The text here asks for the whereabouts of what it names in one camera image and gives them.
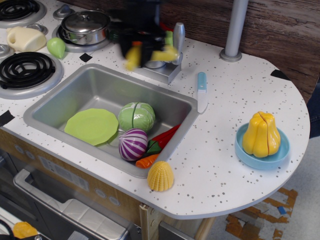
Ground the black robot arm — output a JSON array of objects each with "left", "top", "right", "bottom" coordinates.
[{"left": 107, "top": 0, "right": 166, "bottom": 66}]

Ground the light green toy pear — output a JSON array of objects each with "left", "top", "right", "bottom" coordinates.
[{"left": 46, "top": 37, "right": 66, "bottom": 59}]

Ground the red toy chili pepper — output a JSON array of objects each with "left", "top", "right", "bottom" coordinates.
[{"left": 145, "top": 124, "right": 181, "bottom": 155}]

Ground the black stove burner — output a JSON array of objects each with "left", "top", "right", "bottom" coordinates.
[
  {"left": 0, "top": 52, "right": 64, "bottom": 100},
  {"left": 0, "top": 0, "right": 47, "bottom": 29}
]

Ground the green toy plate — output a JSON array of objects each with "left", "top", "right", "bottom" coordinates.
[{"left": 64, "top": 108, "right": 119, "bottom": 146}]

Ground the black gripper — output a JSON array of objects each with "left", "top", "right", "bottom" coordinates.
[{"left": 109, "top": 22, "right": 166, "bottom": 60}]

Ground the grey stove knob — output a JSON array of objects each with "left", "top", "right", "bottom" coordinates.
[{"left": 53, "top": 4, "right": 75, "bottom": 20}]

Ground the orange toy carrot in sink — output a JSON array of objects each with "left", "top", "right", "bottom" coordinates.
[{"left": 135, "top": 153, "right": 160, "bottom": 169}]

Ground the rear black stove burner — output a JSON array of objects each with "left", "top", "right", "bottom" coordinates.
[{"left": 0, "top": 0, "right": 47, "bottom": 29}]

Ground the yellow toy banana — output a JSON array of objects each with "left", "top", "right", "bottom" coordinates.
[{"left": 125, "top": 45, "right": 180, "bottom": 71}]

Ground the silver sink basin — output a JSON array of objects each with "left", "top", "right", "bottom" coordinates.
[{"left": 23, "top": 64, "right": 198, "bottom": 178}]

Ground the grey vertical pole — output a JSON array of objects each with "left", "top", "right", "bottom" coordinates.
[{"left": 219, "top": 0, "right": 249, "bottom": 63}]

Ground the light green toy behind faucet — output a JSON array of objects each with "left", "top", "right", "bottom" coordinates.
[{"left": 164, "top": 30, "right": 173, "bottom": 46}]

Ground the purple toy onion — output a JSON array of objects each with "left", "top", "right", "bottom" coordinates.
[{"left": 118, "top": 128, "right": 148, "bottom": 161}]

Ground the yellow toy corn piece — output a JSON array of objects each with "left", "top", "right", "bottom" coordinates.
[{"left": 147, "top": 161, "right": 174, "bottom": 192}]

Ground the light blue toy bowl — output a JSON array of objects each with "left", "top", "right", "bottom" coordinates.
[{"left": 234, "top": 123, "right": 291, "bottom": 170}]

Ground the silver toy faucet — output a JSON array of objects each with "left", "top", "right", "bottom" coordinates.
[{"left": 135, "top": 22, "right": 185, "bottom": 84}]

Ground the steel pot with lid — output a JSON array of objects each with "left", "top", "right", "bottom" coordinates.
[{"left": 61, "top": 10, "right": 111, "bottom": 46}]

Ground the cream toy jug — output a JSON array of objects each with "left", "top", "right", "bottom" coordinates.
[{"left": 6, "top": 26, "right": 47, "bottom": 52}]

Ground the yellow toy squash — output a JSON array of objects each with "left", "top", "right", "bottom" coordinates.
[{"left": 242, "top": 111, "right": 281, "bottom": 158}]

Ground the yellow toy below counter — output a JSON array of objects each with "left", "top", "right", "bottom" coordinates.
[{"left": 12, "top": 221, "right": 38, "bottom": 239}]

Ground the green toy cabbage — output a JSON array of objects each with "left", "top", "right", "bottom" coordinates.
[{"left": 118, "top": 102, "right": 156, "bottom": 132}]

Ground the front black stove burner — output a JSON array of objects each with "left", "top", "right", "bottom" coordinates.
[{"left": 0, "top": 52, "right": 64, "bottom": 100}]

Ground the blue white toy knife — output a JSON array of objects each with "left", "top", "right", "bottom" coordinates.
[{"left": 197, "top": 72, "right": 208, "bottom": 114}]

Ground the oven door with handle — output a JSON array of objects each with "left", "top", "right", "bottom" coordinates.
[{"left": 0, "top": 151, "right": 142, "bottom": 240}]

